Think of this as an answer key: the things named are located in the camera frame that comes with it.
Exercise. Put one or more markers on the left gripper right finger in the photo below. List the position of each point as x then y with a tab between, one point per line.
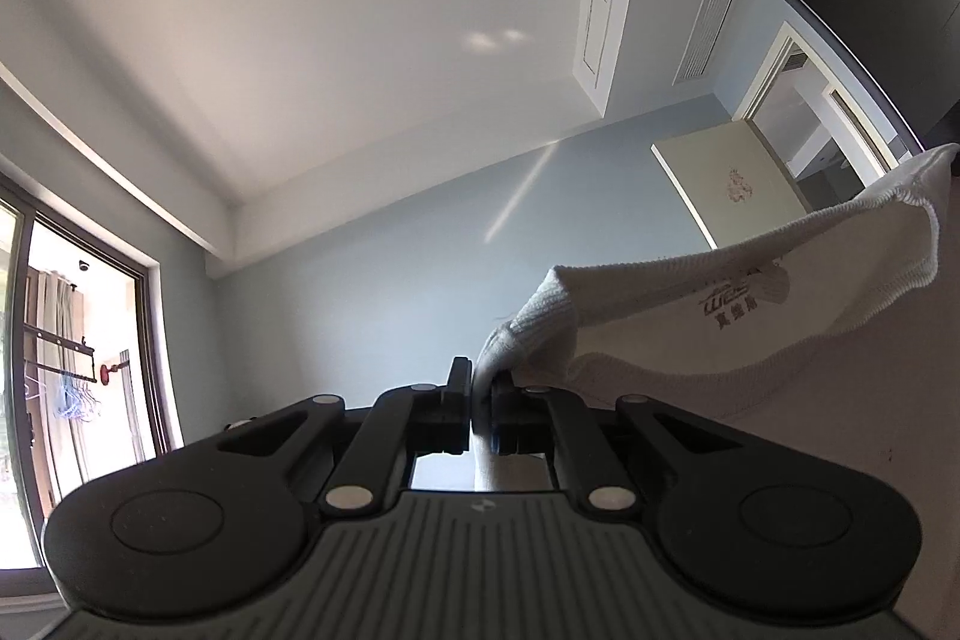
756	529

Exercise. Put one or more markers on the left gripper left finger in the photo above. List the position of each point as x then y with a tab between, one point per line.
205	528

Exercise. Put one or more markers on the white sweatshirt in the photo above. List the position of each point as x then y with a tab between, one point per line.
836	335

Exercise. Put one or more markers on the cream bedroom door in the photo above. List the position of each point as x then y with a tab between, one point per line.
730	181

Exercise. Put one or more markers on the ceiling access panel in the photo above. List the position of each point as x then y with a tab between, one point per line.
595	37

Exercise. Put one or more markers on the ceiling air vent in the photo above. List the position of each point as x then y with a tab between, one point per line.
703	40

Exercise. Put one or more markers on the window with frame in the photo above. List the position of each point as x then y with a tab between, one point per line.
82	377

